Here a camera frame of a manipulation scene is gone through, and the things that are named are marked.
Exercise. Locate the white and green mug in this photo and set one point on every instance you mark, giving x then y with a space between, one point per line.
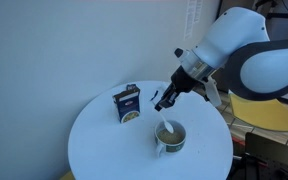
166 142

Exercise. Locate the round white table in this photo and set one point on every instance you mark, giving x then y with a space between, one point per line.
101 148

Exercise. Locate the clear plastic spoon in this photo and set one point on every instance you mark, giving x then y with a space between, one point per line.
167 125

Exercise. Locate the black equipment cart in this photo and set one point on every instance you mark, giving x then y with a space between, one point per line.
262 159

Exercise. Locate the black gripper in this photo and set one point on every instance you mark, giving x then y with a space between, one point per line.
180 82

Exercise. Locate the blue pasta box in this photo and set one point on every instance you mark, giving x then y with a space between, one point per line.
127 103

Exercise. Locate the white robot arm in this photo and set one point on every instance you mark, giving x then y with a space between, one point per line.
254 66

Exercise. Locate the white and yellow chair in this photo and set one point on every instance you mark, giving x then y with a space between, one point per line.
268 115

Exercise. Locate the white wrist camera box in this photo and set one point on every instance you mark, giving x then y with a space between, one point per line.
212 92

